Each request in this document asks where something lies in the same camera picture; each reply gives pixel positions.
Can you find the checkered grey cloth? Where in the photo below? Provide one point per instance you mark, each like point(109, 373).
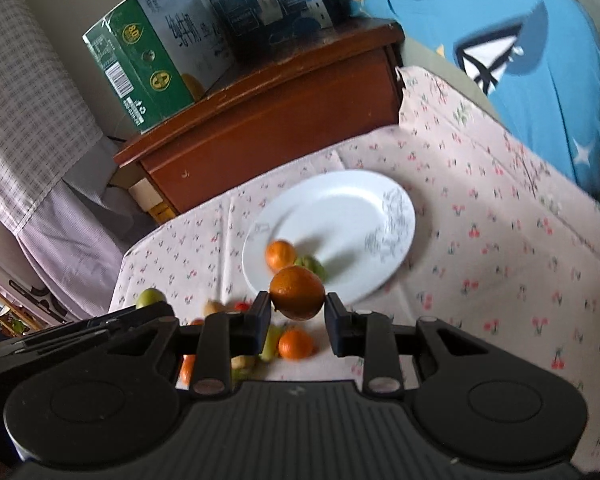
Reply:
point(25, 110)

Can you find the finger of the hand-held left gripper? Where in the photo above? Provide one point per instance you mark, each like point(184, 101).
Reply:
point(140, 314)

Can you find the small orange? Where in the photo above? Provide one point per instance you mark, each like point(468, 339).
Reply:
point(197, 321)

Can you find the brown wooden nightstand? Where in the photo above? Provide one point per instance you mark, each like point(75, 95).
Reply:
point(280, 120)

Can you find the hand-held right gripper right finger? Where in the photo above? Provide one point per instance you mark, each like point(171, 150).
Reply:
point(333, 312)

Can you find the grey-green bed sheet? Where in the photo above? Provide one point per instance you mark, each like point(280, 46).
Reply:
point(435, 67)

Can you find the small beige box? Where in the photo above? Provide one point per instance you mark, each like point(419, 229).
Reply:
point(146, 192)

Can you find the cherry print cloth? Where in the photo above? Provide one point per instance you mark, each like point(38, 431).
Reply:
point(480, 240)

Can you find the green milk carton box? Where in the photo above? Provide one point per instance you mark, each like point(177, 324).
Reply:
point(145, 65)

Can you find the white patterned plate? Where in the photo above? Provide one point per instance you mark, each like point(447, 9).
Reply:
point(340, 220)

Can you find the red tomato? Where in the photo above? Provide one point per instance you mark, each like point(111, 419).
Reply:
point(241, 305)

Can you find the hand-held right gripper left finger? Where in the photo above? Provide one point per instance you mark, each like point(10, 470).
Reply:
point(260, 312)

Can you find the green fruit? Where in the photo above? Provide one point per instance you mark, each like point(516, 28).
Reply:
point(150, 297)
point(312, 265)
point(271, 342)

